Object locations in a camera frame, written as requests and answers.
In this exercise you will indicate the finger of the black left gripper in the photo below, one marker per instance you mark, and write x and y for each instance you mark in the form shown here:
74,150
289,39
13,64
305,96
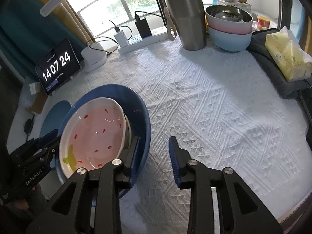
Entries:
42,142

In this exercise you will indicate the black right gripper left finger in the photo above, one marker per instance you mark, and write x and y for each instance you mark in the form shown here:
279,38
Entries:
88,202

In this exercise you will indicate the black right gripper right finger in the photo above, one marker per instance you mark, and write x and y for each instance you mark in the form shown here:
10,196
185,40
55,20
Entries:
239,208

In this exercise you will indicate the pink strawberry pattern plate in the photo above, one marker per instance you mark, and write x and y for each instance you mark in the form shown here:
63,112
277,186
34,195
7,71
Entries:
95,134

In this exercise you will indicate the dark blue plate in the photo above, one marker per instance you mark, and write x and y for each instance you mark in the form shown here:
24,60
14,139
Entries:
137,114

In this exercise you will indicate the left hand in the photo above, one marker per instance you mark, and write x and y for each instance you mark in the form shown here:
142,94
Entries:
34,203

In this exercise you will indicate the light blue plate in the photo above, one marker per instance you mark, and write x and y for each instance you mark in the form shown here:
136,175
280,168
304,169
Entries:
55,117

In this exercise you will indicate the tablet showing clock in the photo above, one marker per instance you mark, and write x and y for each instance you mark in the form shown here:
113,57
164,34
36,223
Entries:
57,67

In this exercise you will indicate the white desk lamp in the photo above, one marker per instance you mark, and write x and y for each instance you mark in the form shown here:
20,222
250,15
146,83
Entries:
93,54

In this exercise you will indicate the white textured tablecloth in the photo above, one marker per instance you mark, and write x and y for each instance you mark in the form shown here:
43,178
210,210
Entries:
224,110

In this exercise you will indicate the teal curtain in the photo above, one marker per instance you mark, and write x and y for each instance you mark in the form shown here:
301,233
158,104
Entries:
26,36

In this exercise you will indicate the white charger adapter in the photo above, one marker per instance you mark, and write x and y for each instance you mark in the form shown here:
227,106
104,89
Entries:
121,38

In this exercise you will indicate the yellow curtain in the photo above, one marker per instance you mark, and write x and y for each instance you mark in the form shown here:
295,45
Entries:
71,20

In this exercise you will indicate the yellow tissue pack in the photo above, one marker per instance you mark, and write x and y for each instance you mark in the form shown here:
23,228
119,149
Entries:
293,62

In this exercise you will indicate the white power strip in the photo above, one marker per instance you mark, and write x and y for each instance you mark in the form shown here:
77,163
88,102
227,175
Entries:
137,42

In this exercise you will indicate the grey folded cloth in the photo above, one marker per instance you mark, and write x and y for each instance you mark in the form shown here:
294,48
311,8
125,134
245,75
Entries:
285,89

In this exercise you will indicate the light blue bowl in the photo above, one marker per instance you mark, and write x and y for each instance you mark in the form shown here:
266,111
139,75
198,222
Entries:
228,41

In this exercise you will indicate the steel travel tumbler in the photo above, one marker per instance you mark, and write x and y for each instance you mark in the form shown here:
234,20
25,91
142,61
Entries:
188,17

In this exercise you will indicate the pink steel-lined bowl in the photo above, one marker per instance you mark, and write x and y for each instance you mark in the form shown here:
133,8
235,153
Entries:
229,19

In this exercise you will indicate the white storage basket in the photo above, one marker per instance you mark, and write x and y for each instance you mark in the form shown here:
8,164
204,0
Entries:
241,4

